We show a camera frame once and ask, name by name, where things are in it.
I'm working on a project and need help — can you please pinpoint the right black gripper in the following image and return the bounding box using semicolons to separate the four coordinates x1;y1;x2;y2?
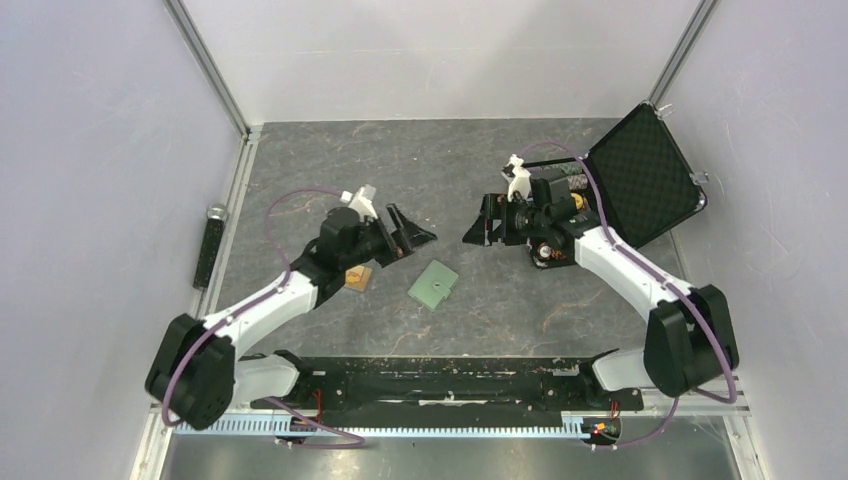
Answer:
463;193;550;246

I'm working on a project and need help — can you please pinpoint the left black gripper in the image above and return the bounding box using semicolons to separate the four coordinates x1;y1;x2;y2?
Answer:
341;203;436;271

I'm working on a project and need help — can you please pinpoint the green leather card holder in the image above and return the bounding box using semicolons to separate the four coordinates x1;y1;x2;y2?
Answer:
407;260;459;311

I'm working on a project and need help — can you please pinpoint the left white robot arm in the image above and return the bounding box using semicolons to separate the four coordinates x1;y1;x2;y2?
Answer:
144;204;437;430

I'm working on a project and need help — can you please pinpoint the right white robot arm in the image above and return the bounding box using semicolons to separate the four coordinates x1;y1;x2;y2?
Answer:
462;179;739;408

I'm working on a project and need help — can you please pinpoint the black poker chip case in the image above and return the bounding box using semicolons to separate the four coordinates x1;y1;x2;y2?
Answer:
519;101;709;271

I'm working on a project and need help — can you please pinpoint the black tool silver knob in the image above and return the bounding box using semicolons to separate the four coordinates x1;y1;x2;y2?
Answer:
192;203;229;290

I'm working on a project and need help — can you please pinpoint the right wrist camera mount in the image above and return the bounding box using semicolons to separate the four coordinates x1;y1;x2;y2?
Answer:
501;154;532;202

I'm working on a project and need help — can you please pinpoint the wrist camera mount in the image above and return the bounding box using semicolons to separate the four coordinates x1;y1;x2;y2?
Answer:
501;154;532;202
340;184;379;222

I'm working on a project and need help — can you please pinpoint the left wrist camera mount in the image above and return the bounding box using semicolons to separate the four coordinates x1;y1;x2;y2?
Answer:
340;184;379;222

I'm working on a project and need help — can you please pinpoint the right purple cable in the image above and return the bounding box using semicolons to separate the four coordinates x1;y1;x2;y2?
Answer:
519;140;738;453

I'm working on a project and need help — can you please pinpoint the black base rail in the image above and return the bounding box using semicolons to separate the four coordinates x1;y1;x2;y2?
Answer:
282;356;644;413

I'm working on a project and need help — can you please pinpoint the white slotted cable duct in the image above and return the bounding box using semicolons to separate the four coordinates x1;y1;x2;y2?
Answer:
175;411;618;441

